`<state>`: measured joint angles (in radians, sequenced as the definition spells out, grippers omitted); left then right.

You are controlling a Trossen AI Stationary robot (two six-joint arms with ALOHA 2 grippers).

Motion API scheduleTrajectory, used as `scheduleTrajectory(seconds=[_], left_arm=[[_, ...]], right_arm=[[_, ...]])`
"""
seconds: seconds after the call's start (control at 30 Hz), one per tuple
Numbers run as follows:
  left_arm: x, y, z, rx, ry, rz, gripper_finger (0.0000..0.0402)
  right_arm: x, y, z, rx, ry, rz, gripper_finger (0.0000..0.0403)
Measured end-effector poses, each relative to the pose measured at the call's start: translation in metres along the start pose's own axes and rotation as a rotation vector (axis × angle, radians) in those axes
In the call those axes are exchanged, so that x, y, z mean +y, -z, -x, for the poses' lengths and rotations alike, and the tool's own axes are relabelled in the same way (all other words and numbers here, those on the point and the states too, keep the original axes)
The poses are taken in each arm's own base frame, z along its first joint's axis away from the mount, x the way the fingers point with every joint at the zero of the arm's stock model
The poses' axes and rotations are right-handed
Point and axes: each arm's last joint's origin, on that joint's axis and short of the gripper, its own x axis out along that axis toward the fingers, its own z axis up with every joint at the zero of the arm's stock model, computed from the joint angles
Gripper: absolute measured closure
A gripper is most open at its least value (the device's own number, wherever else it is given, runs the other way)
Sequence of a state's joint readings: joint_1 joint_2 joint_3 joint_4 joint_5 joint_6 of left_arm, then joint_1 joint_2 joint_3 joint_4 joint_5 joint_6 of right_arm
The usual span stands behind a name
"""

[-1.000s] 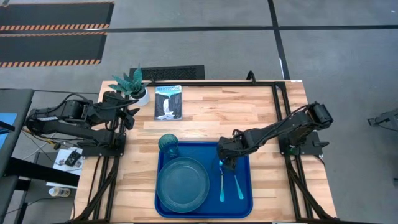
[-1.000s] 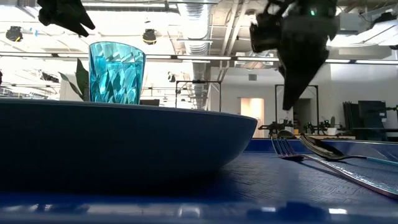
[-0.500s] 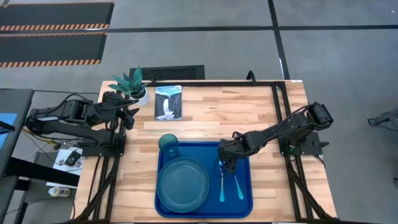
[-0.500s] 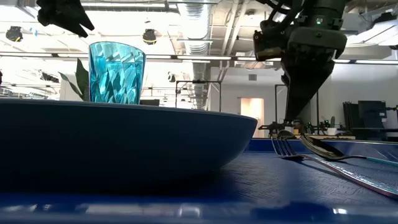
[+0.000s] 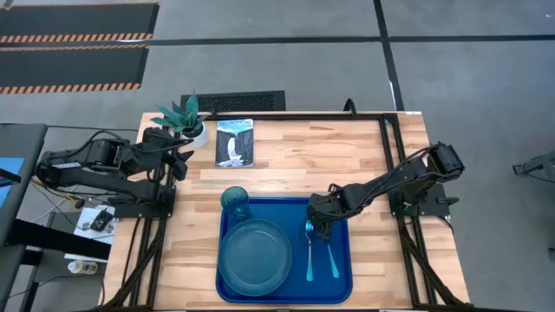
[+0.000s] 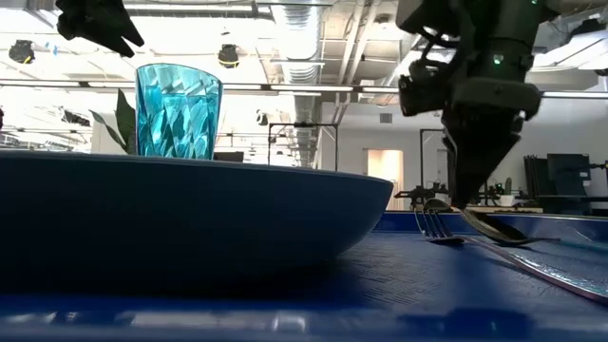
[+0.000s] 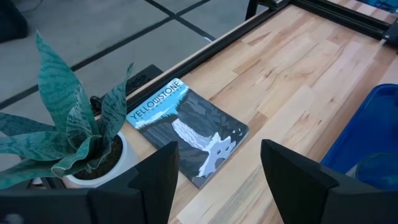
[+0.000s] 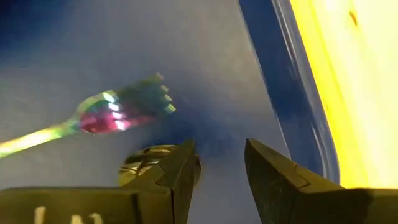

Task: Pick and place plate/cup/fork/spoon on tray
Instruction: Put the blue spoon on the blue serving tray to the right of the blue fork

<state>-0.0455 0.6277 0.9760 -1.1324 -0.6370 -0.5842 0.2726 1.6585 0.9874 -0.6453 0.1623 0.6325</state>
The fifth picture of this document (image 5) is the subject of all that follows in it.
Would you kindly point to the black hazard-striped floor mat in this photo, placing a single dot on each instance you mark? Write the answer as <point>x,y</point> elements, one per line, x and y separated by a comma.
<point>78,19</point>
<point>73,65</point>

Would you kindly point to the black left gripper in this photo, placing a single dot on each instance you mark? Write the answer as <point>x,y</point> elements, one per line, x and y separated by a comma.
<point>160,149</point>

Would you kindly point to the Yellowstone waterfall picture card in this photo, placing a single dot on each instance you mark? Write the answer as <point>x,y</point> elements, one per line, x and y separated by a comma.
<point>234,143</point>

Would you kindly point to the dark teal round plate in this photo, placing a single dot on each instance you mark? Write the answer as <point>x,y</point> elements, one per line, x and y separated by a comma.
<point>255,258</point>

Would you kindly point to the blue plastic tray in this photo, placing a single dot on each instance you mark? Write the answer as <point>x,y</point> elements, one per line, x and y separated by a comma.
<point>299,208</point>

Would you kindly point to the grey side desk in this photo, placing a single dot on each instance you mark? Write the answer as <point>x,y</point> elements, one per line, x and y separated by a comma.
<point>21,143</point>

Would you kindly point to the black floor vent grate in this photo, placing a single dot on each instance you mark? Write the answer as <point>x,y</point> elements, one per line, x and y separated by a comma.
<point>238,102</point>

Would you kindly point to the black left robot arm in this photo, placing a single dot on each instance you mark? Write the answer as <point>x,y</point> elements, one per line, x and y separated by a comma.
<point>86,180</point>

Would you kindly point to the teal spoon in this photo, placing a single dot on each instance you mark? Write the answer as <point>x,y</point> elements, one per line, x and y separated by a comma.
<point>309,268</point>

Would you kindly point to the green artificial plant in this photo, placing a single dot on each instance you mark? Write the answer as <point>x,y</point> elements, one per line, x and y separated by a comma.
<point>184,117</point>

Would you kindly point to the white plant pot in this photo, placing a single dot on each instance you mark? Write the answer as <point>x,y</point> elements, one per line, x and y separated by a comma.
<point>200,138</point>

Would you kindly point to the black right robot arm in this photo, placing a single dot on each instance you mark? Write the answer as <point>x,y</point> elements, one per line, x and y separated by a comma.
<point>390,180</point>

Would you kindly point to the clear plastic bottle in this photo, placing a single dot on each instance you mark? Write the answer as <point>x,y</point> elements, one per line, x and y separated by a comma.
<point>82,267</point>

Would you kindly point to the blue screen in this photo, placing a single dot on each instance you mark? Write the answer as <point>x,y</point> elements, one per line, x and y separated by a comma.
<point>11,164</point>

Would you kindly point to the grey metal stand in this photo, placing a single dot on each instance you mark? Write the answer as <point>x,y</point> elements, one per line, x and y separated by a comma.
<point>537,164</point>

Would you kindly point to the small black device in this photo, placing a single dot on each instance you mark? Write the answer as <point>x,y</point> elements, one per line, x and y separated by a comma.
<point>101,220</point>

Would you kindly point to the white paper sheet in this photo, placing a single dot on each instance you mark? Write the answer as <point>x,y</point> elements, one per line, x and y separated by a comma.
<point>82,216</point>

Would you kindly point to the teal faceted plastic cup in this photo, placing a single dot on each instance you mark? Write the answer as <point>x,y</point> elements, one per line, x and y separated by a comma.
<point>234,199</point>

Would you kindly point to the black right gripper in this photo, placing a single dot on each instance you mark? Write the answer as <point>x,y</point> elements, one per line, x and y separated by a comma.
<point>327,208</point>

